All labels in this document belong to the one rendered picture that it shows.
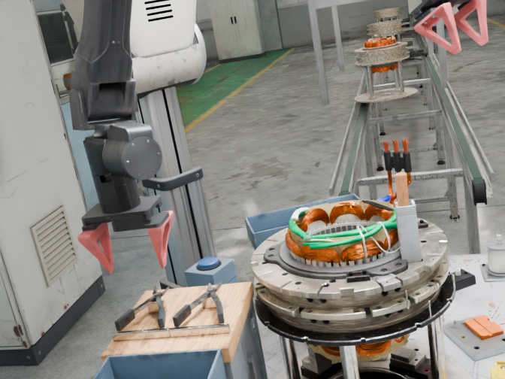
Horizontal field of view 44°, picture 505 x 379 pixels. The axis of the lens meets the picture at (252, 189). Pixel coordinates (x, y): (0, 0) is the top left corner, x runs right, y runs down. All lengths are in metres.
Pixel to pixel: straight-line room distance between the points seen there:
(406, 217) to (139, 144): 0.40
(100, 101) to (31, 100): 2.56
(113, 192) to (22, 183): 2.38
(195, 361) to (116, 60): 0.42
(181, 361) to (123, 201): 0.24
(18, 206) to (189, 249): 1.89
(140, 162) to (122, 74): 0.13
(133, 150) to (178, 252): 0.62
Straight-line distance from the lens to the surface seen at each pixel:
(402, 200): 0.94
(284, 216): 1.36
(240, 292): 1.02
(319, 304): 0.94
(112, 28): 0.83
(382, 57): 3.84
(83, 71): 0.85
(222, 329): 0.91
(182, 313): 0.93
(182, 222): 1.37
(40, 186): 3.37
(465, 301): 1.51
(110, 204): 0.89
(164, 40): 1.28
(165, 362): 0.91
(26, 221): 3.25
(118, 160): 0.81
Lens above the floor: 1.51
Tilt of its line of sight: 17 degrees down
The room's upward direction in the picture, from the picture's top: 10 degrees counter-clockwise
